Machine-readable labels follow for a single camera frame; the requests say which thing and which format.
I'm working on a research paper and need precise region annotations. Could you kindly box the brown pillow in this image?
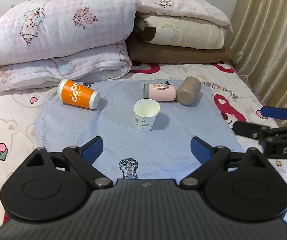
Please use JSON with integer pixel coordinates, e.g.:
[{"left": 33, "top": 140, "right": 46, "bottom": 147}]
[{"left": 126, "top": 39, "right": 231, "bottom": 64}]

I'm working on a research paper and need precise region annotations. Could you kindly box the white leaf-print paper cup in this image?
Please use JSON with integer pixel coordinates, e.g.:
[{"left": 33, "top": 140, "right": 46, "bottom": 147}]
[{"left": 134, "top": 99, "right": 160, "bottom": 132}]

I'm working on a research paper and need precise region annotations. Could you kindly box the cream brown folded blanket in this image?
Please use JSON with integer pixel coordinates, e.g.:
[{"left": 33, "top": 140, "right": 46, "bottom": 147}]
[{"left": 134, "top": 14, "right": 224, "bottom": 50}]

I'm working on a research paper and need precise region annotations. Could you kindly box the pink cylindrical cup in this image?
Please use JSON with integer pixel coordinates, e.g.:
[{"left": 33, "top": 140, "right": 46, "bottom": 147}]
[{"left": 143, "top": 83, "right": 177, "bottom": 102}]

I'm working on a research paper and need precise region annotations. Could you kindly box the pink bear-print pillow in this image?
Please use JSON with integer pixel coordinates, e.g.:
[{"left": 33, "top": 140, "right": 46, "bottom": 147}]
[{"left": 135, "top": 0, "right": 233, "bottom": 32}]

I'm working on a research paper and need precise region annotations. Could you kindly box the taupe brown cup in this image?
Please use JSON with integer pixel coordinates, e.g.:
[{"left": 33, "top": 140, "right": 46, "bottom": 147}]
[{"left": 177, "top": 76, "right": 201, "bottom": 106}]

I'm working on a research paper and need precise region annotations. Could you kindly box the pink checkered folded quilt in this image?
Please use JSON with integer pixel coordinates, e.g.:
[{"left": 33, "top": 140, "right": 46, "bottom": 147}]
[{"left": 0, "top": 0, "right": 137, "bottom": 93}]

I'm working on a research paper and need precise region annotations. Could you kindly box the beige curtain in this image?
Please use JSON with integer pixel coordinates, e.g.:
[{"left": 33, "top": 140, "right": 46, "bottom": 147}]
[{"left": 226, "top": 0, "right": 287, "bottom": 107}]

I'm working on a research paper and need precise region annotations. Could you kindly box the orange CoCo paper cup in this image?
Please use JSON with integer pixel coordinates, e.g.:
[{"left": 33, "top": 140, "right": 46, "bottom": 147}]
[{"left": 57, "top": 79, "right": 100, "bottom": 109}]

